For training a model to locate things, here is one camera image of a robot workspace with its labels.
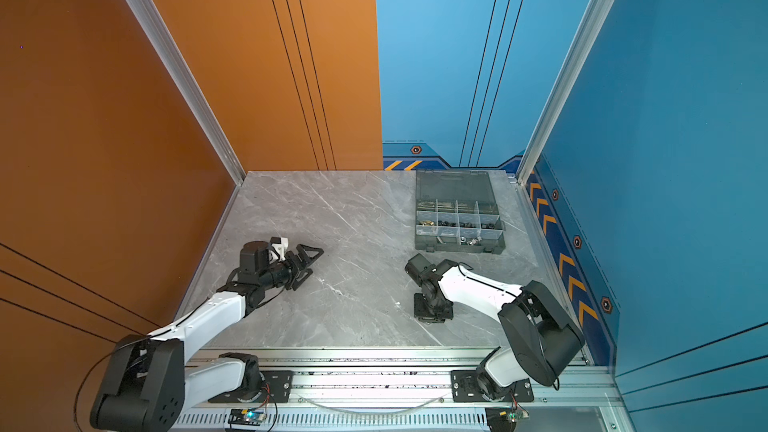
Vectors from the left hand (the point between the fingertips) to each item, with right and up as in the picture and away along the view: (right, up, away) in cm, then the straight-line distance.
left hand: (319, 257), depth 86 cm
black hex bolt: (+47, +8, +17) cm, 51 cm away
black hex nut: (+54, +8, +17) cm, 57 cm away
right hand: (+30, -18, -1) cm, 34 cm away
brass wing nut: (+33, +9, +19) cm, 39 cm away
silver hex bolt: (+38, +3, +14) cm, 40 cm away
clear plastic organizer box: (+44, +13, +18) cm, 49 cm away
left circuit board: (-12, -35, -15) cm, 40 cm away
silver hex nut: (+49, +3, +14) cm, 51 cm away
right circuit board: (+48, -35, -16) cm, 61 cm away
